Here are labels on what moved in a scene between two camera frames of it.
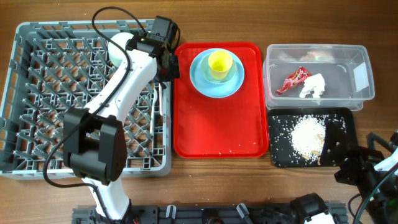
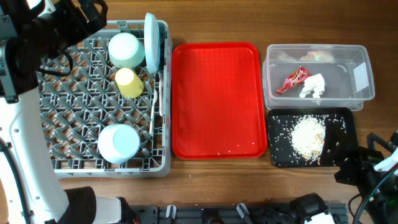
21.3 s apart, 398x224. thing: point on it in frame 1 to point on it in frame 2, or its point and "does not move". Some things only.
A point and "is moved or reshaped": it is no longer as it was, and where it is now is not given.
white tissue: x=314 y=83 does not move
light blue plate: x=211 y=89 is moved or reshaped
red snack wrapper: x=298 y=77 does not move
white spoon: x=155 y=101 does not move
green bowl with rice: x=115 y=53 is moved or reshaped
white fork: x=161 y=99 does not move
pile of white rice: x=307 y=136 does not move
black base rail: x=222 y=213 does not move
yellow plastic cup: x=220 y=62 is moved or reshaped
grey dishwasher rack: x=56 y=66 does not move
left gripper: x=175 y=70 to x=67 y=10
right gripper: x=357 y=162 does not move
